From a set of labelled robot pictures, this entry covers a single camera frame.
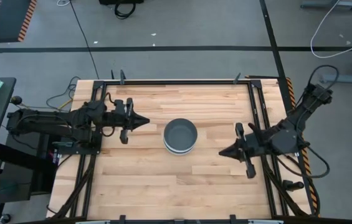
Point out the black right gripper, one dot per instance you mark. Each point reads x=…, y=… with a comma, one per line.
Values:
x=252, y=146

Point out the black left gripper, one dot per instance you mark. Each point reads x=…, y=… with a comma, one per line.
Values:
x=129, y=121

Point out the dark grey bowl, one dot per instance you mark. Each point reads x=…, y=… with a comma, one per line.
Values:
x=180, y=133

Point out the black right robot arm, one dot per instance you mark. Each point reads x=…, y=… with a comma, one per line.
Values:
x=291, y=133

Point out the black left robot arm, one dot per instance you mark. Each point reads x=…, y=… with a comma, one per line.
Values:
x=54, y=121

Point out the thin black rod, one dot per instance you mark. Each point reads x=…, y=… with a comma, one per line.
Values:
x=261, y=76

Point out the orange black hazard tape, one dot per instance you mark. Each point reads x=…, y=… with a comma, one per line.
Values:
x=311, y=186

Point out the black box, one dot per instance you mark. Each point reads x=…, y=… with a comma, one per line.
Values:
x=121, y=1

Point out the black round knob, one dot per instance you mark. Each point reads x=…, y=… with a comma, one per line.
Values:
x=16, y=100

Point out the black equipment cabinet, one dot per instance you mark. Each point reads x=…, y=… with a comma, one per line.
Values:
x=26, y=174

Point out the grey desk foot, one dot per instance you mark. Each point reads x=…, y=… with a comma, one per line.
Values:
x=350, y=77
x=331, y=5

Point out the black mat with hazard stripes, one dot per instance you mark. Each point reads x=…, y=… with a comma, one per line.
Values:
x=7, y=20

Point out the black caster wheel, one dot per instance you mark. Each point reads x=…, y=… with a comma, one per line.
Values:
x=5, y=218

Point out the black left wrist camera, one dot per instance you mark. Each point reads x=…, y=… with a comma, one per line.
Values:
x=120, y=107

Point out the black aluminium table frame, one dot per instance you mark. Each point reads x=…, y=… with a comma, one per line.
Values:
x=175, y=82

